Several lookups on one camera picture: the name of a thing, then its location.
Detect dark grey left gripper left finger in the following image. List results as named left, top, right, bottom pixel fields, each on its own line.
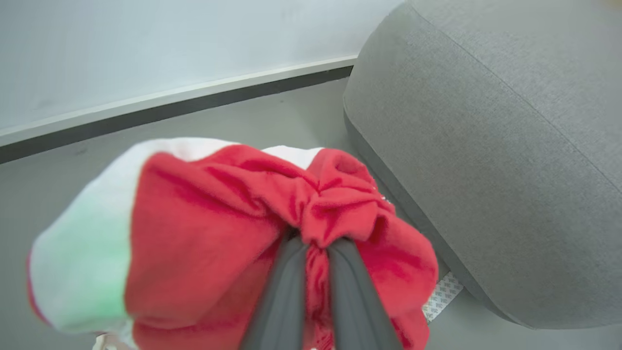
left=240, top=236, right=309, bottom=350

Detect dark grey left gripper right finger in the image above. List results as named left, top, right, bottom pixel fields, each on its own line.
left=327, top=238, right=405, bottom=350

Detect red and white garment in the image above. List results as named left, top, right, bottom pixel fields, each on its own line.
left=27, top=138, right=439, bottom=350

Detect white patterned floor sticker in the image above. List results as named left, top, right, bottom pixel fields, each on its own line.
left=422, top=271, right=465, bottom=322

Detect grey fabric sofa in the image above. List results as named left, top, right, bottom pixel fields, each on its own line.
left=343, top=0, right=622, bottom=330

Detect white and black baseboard strip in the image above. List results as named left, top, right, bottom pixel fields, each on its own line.
left=0, top=55, right=359, bottom=165

